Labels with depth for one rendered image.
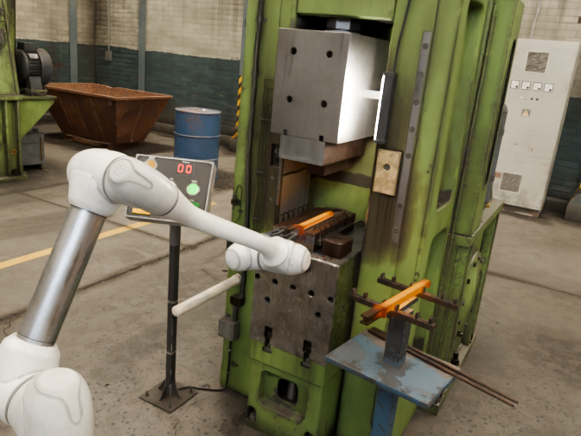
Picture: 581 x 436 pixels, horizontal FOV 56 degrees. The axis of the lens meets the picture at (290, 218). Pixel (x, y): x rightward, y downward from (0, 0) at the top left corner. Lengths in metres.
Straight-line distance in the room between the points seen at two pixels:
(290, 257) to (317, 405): 0.86
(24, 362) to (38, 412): 0.18
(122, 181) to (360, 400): 1.56
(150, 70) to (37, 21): 2.05
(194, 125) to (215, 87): 3.17
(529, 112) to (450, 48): 5.21
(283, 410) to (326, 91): 1.40
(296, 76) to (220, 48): 7.71
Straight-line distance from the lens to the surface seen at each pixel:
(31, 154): 7.38
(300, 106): 2.14
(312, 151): 2.12
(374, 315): 1.76
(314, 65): 2.11
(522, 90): 7.26
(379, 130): 2.12
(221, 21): 9.83
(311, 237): 2.19
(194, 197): 2.32
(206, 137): 6.81
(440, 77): 2.09
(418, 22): 2.12
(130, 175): 1.42
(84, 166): 1.57
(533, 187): 7.34
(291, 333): 2.32
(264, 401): 2.60
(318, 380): 2.35
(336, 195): 2.64
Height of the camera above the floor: 1.68
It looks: 17 degrees down
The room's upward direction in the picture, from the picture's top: 6 degrees clockwise
